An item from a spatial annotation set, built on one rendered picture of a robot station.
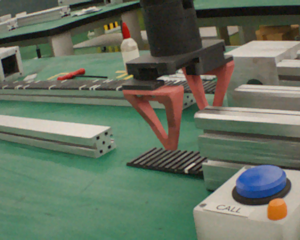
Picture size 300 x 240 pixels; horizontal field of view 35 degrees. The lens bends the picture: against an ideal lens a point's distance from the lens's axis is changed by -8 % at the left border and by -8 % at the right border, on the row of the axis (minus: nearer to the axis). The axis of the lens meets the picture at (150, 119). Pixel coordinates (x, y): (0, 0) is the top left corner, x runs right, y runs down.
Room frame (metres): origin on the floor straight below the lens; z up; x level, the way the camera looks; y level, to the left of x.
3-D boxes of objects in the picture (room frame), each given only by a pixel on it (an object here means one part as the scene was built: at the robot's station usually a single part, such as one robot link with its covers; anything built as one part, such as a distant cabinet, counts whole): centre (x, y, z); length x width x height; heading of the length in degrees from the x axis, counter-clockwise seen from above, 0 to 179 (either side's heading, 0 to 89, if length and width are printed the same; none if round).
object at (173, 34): (0.53, -0.04, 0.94); 0.10 x 0.07 x 0.07; 135
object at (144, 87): (0.52, -0.02, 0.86); 0.07 x 0.07 x 0.09; 45
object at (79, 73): (1.14, 0.12, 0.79); 0.16 x 0.08 x 0.02; 39
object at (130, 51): (1.13, 0.01, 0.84); 0.04 x 0.04 x 0.12
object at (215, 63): (0.55, -0.06, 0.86); 0.07 x 0.07 x 0.09; 45
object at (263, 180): (0.33, -0.07, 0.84); 0.04 x 0.04 x 0.02
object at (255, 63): (0.66, -0.17, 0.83); 0.12 x 0.09 x 0.10; 136
